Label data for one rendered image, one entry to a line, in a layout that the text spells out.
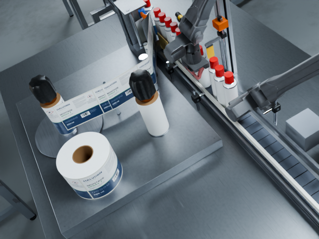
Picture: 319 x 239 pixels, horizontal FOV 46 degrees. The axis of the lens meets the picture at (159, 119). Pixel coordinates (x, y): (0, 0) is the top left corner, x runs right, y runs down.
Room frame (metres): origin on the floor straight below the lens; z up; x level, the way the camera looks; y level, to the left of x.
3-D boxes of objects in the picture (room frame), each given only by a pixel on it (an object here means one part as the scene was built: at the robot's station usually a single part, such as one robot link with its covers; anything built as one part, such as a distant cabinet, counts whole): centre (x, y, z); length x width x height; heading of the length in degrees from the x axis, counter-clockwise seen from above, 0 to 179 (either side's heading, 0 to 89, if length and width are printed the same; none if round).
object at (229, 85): (0.94, -0.28, 0.98); 0.05 x 0.05 x 0.20
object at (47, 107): (1.17, 0.38, 1.04); 0.09 x 0.09 x 0.29
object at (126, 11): (1.52, -0.05, 1.14); 0.14 x 0.11 x 0.01; 13
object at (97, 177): (0.88, 0.30, 0.95); 0.20 x 0.20 x 0.14
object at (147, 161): (1.16, 0.22, 0.86); 0.80 x 0.67 x 0.05; 13
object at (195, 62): (1.05, -0.20, 1.13); 0.10 x 0.07 x 0.07; 13
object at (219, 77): (0.99, -0.27, 0.98); 0.05 x 0.05 x 0.20
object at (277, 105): (0.83, -0.38, 0.91); 0.07 x 0.03 x 0.17; 103
